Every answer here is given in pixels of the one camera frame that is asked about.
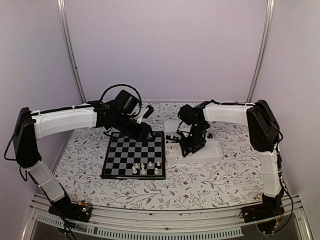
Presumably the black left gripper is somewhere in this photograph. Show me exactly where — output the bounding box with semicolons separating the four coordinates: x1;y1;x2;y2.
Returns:
114;112;156;143

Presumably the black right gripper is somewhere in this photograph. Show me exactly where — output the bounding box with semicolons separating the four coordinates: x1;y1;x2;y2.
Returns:
179;123;207;157

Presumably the white plastic tray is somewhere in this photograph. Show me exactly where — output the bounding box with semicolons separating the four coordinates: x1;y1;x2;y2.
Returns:
164;120;223;165

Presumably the black grey chessboard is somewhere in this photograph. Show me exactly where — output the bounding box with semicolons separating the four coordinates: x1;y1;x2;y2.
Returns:
101;131;166;180

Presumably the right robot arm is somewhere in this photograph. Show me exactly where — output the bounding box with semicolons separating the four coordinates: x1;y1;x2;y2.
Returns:
176;99;284;218

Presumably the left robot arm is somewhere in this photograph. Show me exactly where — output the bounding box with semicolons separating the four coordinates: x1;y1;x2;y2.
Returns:
7;85;154;217

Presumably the black chess pieces pile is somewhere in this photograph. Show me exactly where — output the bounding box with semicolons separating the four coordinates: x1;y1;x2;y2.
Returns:
165;134;180;144

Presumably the white chess pieces pile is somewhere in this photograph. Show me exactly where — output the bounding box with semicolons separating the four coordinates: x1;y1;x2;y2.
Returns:
165;143;182;161

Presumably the black piece far apart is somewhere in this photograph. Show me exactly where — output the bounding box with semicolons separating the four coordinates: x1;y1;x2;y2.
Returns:
207;132;213;139

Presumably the floral table mat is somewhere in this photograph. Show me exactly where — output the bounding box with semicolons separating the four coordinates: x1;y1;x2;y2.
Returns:
49;101;286;210

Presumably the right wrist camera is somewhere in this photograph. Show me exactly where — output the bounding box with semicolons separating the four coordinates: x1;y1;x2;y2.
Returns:
176;126;189;138

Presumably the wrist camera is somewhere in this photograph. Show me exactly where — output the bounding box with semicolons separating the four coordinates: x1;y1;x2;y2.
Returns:
176;126;189;138
135;105;154;124

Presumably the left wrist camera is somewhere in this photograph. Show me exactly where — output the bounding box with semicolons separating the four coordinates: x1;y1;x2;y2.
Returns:
135;105;154;124

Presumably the aluminium front rail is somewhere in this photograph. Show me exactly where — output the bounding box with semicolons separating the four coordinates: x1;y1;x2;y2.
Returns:
21;194;313;240

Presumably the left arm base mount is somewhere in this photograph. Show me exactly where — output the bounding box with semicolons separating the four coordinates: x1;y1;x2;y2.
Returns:
48;197;93;223

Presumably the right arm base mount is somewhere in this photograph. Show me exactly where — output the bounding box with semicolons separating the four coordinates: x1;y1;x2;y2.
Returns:
238;202;285;235

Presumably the left metal frame post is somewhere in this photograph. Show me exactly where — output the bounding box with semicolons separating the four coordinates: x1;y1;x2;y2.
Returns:
56;0;87;103

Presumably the metal frame post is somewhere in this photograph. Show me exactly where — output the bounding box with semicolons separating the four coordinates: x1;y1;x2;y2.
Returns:
56;0;87;103
246;0;275;102

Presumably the right metal frame post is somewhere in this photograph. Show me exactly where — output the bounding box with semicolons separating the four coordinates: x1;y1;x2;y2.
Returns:
246;0;275;102

